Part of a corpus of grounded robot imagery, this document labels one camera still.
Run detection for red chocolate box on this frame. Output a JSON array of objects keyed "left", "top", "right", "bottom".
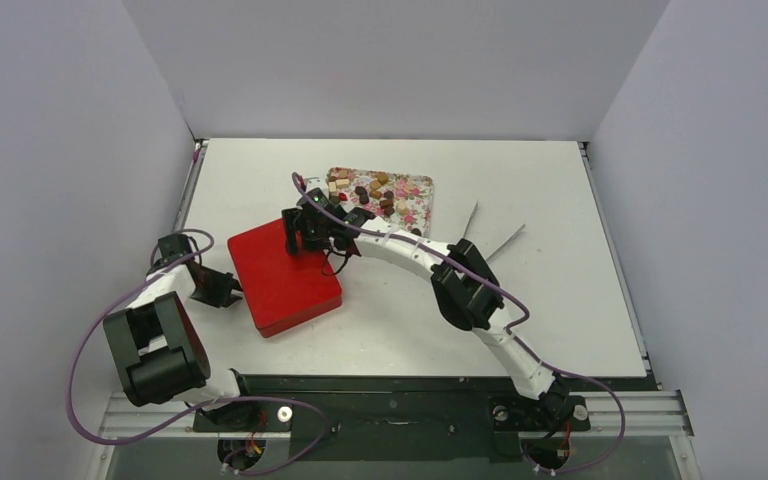
[{"left": 250, "top": 296, "right": 342, "bottom": 338}]

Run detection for red box lid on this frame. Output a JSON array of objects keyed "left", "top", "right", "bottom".
[{"left": 227, "top": 219, "right": 342, "bottom": 314}]

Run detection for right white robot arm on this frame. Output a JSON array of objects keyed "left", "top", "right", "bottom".
[{"left": 281, "top": 188, "right": 588, "bottom": 432}]

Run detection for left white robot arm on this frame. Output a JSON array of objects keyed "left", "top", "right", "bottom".
[{"left": 102, "top": 229, "right": 259, "bottom": 430}]

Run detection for floral serving tray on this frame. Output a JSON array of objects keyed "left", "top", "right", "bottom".
[{"left": 325, "top": 167, "right": 434, "bottom": 234}]

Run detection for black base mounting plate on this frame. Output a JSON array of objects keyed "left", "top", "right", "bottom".
[{"left": 125, "top": 372, "right": 657, "bottom": 464}]

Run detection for metal tweezers on table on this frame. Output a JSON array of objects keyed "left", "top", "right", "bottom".
[{"left": 462, "top": 199, "right": 527, "bottom": 263}]

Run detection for black looped cable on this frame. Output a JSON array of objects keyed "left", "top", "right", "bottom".
[{"left": 319, "top": 241, "right": 359, "bottom": 278}]

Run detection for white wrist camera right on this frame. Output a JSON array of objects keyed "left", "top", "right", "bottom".
[{"left": 303, "top": 177, "right": 329, "bottom": 193}]

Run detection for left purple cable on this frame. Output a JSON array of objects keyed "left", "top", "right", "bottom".
[{"left": 64, "top": 228, "right": 329, "bottom": 479}]

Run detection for purple cable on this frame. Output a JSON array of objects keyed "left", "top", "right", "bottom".
[
  {"left": 64, "top": 228, "right": 329, "bottom": 479},
  {"left": 291, "top": 172, "right": 628, "bottom": 477}
]

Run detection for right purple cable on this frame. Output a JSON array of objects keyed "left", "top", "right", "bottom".
[{"left": 291, "top": 172, "right": 628, "bottom": 477}]

